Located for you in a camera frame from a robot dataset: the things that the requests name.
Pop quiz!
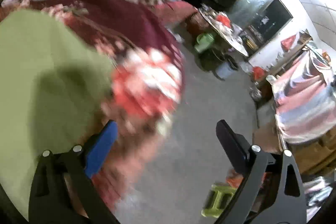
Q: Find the grey bucket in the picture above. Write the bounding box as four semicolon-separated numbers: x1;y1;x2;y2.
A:
214;61;238;80

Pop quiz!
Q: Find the brown floral fleece blanket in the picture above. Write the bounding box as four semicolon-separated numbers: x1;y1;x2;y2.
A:
19;0;184;210

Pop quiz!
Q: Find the round cluttered table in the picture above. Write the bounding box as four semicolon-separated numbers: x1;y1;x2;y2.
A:
198;5;248;57

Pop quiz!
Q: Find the green plastic stool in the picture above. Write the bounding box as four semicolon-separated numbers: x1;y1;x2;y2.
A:
201;182;237;218

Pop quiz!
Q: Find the striped covered furniture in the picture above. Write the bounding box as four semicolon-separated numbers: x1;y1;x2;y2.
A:
271;42;335;144

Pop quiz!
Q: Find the olive green garment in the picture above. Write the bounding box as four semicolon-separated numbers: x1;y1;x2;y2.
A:
1;9;112;216

